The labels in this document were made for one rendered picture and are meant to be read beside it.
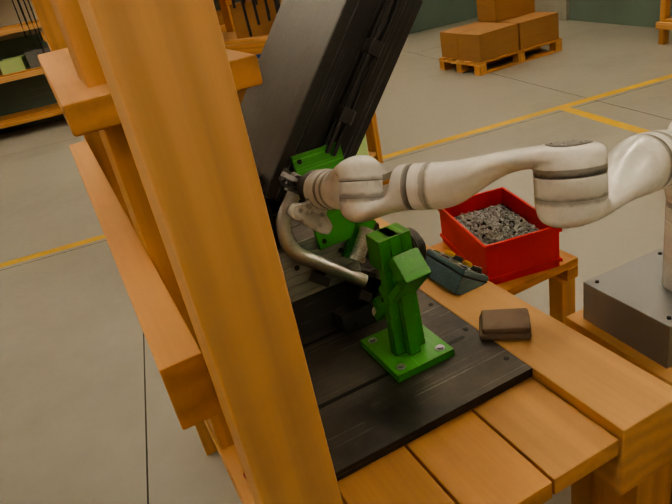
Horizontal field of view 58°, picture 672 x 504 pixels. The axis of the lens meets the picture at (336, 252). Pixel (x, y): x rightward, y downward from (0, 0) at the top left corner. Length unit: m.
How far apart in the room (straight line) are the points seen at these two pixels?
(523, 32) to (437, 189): 6.84
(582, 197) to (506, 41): 6.75
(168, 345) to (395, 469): 0.47
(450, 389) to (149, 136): 0.79
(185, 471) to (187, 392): 1.78
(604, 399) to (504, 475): 0.22
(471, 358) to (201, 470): 1.48
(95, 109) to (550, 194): 0.57
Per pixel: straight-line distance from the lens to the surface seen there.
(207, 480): 2.43
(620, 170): 0.95
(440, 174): 0.88
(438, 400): 1.13
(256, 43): 4.13
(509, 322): 1.25
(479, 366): 1.19
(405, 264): 1.06
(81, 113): 0.80
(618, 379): 1.17
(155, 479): 2.53
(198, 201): 0.53
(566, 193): 0.82
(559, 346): 1.24
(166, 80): 0.51
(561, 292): 1.75
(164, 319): 0.79
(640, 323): 1.28
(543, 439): 1.09
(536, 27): 7.80
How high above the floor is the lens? 1.65
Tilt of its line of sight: 27 degrees down
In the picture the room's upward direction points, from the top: 12 degrees counter-clockwise
